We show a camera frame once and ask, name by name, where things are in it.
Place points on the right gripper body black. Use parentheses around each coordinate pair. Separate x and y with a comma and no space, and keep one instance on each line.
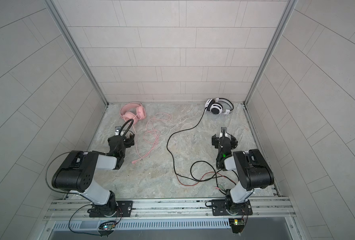
(224,140)

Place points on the white slotted cable duct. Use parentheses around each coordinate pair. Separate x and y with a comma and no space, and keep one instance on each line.
(161,224)

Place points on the right controller circuit board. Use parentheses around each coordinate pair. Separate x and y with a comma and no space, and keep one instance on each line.
(237,225)

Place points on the controller circuit board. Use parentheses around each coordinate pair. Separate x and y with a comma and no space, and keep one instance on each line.
(237,225)
(107,226)

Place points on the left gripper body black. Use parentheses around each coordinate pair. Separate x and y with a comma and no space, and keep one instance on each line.
(126,140)

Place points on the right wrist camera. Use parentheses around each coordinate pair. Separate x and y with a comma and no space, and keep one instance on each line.
(223,131)

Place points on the left controller circuit board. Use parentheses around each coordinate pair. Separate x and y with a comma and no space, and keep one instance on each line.
(107,226)

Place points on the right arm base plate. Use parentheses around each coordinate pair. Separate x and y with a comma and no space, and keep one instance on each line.
(223,207)

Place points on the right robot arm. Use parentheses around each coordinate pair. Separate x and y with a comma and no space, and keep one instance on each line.
(252,170)

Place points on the white black headphones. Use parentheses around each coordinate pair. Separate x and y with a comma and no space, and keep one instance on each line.
(215,107)

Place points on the pink headphones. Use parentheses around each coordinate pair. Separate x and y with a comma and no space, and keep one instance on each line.
(133,111)

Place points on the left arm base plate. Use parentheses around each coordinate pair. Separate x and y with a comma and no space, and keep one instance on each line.
(111,209)

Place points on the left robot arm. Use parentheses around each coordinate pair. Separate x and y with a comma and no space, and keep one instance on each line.
(76,176)

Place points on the aluminium mounting rail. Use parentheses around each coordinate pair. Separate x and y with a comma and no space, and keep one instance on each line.
(194,208)

